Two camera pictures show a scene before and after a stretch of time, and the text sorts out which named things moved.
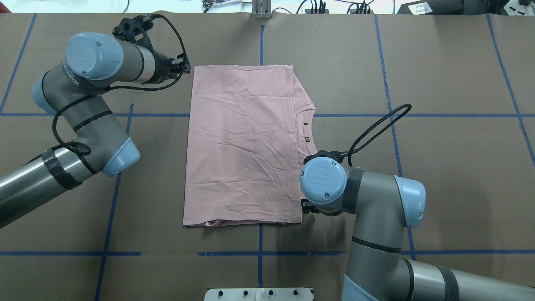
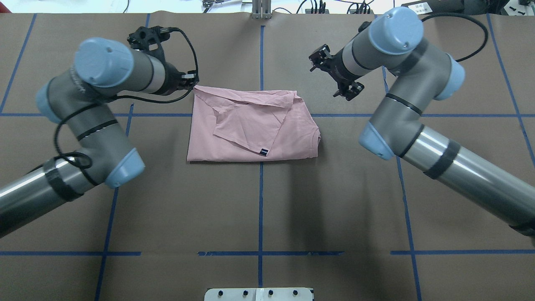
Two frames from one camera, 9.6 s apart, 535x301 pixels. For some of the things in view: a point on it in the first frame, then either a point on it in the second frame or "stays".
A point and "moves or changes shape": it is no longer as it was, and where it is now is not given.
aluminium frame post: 261,9 stays
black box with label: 433,7 stays
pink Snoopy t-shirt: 250,128 moves or changes shape
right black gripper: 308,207 to 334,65
